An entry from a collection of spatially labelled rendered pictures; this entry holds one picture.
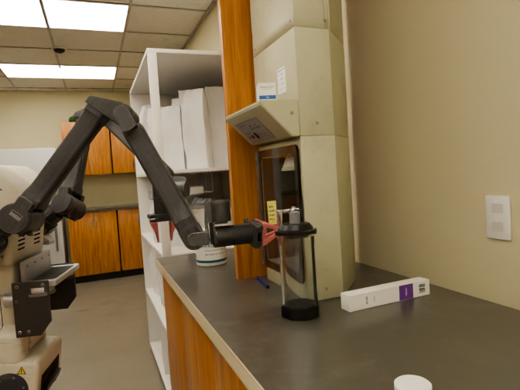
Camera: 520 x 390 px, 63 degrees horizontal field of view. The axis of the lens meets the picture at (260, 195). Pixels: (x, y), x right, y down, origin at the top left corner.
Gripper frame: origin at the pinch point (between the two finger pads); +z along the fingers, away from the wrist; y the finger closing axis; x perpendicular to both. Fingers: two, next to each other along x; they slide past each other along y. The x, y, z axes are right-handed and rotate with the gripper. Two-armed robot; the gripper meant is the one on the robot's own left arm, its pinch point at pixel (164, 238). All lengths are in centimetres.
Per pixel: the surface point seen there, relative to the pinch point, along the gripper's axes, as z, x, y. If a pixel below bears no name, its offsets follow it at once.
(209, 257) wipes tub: 12.4, 18.9, 20.4
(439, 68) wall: -48, -54, 75
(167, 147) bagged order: -39, 95, 20
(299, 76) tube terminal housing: -47, -46, 33
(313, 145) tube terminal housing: -28, -46, 36
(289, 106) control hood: -39, -46, 29
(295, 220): -9, -55, 25
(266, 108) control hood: -38, -46, 23
